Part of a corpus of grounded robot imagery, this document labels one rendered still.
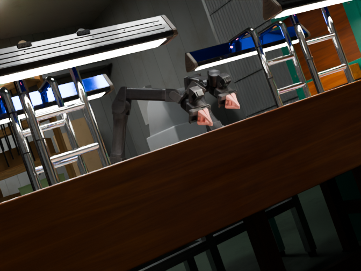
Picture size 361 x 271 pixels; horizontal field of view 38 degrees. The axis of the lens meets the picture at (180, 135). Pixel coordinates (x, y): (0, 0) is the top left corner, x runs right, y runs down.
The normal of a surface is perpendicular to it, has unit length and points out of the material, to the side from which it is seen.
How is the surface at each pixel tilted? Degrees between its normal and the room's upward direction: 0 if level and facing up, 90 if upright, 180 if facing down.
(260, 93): 90
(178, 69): 90
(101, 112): 90
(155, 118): 90
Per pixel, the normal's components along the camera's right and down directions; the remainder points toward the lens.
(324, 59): -0.84, 0.29
